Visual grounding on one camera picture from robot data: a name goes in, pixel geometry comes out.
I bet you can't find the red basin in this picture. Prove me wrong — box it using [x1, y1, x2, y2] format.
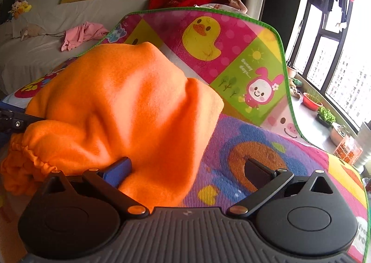
[302, 92, 323, 111]

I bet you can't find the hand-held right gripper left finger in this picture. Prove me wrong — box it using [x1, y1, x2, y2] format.
[37, 157, 150, 219]

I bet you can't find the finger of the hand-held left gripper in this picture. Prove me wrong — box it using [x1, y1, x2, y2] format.
[0, 109, 44, 133]

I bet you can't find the white plant pot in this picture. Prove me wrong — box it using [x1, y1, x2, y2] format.
[355, 121, 371, 165]

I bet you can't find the small grey pot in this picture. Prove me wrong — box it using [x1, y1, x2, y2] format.
[330, 124, 348, 146]

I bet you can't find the small beige toy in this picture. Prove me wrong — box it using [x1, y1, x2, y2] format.
[19, 25, 44, 40]

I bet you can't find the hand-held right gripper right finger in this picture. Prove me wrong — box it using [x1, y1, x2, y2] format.
[227, 158, 334, 219]

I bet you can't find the beige pink cloth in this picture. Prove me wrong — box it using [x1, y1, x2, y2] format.
[227, 0, 248, 11]

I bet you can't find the black tray of green sprouts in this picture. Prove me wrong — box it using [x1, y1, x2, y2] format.
[317, 106, 337, 127]

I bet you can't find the black window frame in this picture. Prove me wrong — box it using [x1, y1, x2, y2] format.
[285, 0, 371, 136]

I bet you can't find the grey covered sofa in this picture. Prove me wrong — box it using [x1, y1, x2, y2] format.
[0, 0, 270, 95]

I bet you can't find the orange fleece garment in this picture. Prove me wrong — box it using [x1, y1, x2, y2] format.
[0, 41, 224, 208]

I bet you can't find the pink garment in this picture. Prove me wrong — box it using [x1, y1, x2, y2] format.
[61, 22, 109, 51]

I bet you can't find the colourful cartoon play mat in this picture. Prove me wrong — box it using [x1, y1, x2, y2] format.
[0, 6, 371, 263]

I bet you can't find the orange packet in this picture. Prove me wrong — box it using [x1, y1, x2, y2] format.
[333, 138, 363, 166]

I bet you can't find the yellow plush toy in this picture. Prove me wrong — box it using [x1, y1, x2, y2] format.
[9, 0, 32, 19]

